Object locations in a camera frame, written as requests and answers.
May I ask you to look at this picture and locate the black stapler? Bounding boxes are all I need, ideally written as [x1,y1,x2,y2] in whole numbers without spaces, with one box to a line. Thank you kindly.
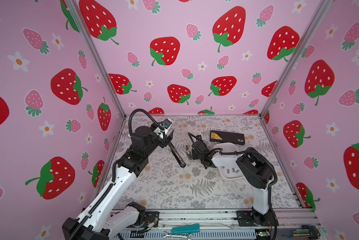
[168,142,186,168]

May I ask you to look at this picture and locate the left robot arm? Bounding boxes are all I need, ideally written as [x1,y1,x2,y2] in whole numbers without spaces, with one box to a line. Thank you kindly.
[62,109,173,240]

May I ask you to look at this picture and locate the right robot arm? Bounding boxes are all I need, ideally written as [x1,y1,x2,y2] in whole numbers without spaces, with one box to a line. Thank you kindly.
[188,133,279,227]

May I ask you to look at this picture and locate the white plastic tray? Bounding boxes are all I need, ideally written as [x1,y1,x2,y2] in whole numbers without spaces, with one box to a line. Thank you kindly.
[212,143,245,181]

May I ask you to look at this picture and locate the black staple box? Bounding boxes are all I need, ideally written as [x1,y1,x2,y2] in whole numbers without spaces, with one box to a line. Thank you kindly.
[210,130,245,146]

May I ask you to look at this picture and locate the silver wrench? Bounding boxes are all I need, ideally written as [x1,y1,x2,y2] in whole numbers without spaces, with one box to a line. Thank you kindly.
[162,232,194,240]

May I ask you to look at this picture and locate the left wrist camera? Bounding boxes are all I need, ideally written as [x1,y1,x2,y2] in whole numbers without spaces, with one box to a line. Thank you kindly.
[161,119,172,130]

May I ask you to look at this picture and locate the teal handled tool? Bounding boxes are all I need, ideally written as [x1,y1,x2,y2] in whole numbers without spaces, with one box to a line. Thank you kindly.
[170,224,200,235]

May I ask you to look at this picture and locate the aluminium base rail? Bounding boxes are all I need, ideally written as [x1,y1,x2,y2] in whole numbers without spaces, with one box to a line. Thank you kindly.
[114,208,329,240]

